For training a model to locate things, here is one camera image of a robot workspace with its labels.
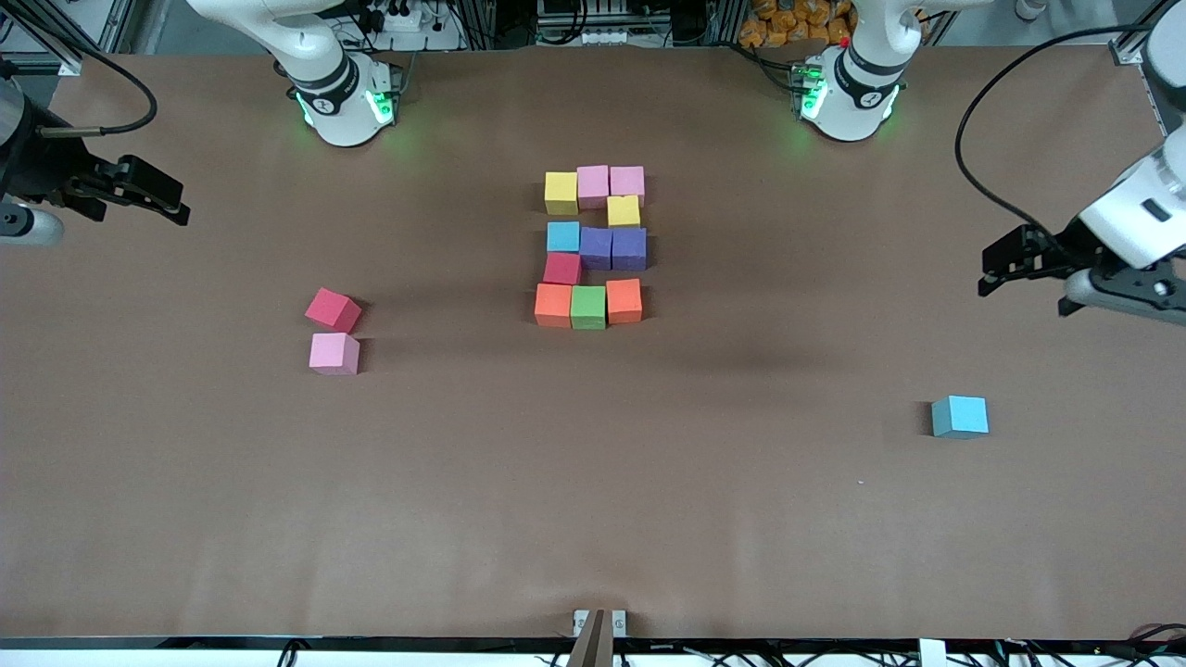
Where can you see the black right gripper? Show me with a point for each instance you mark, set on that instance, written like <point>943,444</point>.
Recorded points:
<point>37,169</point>

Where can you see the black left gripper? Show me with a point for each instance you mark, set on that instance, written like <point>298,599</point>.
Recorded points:
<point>1059,251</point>

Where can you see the purple foam cube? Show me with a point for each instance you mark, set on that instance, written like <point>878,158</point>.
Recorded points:
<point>596,248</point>
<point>629,248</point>

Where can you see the orange foam cube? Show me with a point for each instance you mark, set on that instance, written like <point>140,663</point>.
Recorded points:
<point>553,306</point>
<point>624,301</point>

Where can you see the yellow foam cube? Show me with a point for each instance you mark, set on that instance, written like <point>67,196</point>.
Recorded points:
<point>624,211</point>
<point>561,193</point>

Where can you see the pink foam cube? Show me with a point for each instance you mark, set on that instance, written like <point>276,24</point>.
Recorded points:
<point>593,185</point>
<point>627,181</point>
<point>334,352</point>

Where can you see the blue foam cube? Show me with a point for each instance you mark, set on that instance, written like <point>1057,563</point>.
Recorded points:
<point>562,236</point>
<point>960,414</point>

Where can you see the red foam cube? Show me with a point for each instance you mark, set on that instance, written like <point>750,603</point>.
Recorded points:
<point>332,308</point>
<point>561,269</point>

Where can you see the green foam cube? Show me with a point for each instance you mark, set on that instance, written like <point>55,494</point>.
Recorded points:
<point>587,308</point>

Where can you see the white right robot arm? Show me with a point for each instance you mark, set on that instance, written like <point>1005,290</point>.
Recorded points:
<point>338,102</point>

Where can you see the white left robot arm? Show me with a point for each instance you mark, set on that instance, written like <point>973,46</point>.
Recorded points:
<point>857,97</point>

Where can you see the white power strip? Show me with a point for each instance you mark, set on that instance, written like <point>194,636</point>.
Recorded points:
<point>398,18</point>
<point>584,37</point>

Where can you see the pile of orange items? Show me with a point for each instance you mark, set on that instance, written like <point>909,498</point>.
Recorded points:
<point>797,23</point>

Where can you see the brown table cover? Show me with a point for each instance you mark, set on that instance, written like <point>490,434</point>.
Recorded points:
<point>593,519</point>

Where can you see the aluminium frame profile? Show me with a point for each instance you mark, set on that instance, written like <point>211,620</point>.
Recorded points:
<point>116,23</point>
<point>1126,54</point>

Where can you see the front camera mount bracket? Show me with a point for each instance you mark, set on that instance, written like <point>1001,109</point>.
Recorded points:
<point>600,639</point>

